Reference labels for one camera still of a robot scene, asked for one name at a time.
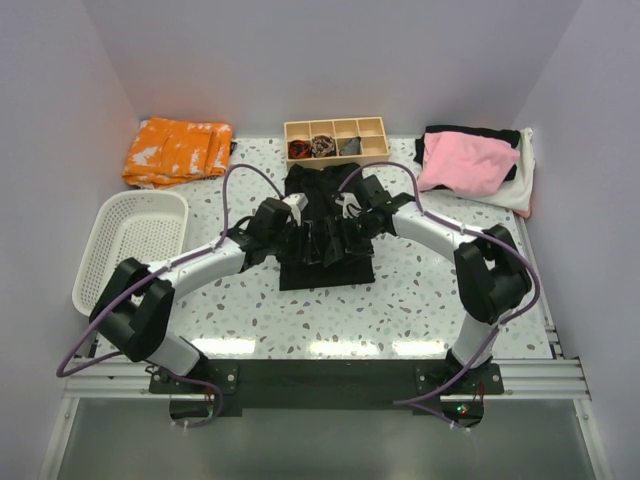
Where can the wooden compartment tray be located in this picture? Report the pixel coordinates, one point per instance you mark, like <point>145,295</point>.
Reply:
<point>371,130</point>

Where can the pink folded t-shirt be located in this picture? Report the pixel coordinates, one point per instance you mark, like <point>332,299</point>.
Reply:
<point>465,165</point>

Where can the orange white folded cloth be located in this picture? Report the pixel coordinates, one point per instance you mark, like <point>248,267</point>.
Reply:
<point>166,153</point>

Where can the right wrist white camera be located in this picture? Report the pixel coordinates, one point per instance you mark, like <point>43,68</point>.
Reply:
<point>350,207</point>

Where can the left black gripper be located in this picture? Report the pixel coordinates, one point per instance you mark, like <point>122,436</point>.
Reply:
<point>305,251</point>

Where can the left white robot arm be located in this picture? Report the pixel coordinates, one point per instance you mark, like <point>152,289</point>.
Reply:
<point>134,308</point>

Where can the grey folded sock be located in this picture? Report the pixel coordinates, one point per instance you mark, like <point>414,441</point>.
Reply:
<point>349,146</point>

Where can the white folded t-shirt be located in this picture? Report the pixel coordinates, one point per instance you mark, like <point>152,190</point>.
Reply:
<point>516,195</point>

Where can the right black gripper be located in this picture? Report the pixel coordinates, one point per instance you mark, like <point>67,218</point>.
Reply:
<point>335,227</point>

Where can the black folded t-shirt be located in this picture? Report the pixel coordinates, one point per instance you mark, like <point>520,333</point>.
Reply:
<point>500,134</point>

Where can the orange black rolled sock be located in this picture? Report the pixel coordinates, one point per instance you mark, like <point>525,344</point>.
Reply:
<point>299,149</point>

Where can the black mounting base plate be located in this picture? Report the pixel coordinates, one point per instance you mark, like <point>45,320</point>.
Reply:
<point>223,387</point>

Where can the white plastic perforated basket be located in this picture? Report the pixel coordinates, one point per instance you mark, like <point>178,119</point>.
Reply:
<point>148,225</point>

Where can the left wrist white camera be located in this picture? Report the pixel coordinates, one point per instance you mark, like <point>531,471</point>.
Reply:
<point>297,202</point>

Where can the black t-shirt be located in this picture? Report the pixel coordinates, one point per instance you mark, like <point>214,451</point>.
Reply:
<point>500,134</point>
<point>319,187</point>

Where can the wrist white camera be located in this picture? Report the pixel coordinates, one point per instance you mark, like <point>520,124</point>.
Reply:
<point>297,202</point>
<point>350,207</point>

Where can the brown patterned rolled sock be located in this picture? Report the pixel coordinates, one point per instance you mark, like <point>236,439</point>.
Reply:
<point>323,146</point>

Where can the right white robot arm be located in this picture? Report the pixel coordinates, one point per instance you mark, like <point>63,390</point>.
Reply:
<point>492,276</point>

